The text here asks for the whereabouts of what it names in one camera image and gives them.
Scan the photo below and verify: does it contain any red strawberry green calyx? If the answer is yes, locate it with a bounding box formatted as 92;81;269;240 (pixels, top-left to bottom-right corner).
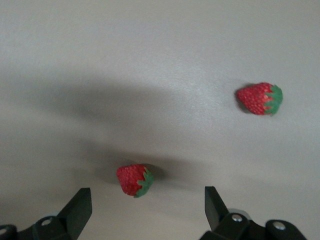
236;82;284;117
116;163;155;199

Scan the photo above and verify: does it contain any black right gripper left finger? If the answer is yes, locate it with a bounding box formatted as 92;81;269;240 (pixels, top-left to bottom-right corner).
0;187;92;240

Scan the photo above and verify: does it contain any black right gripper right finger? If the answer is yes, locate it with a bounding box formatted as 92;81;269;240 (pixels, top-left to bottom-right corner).
198;186;308;240

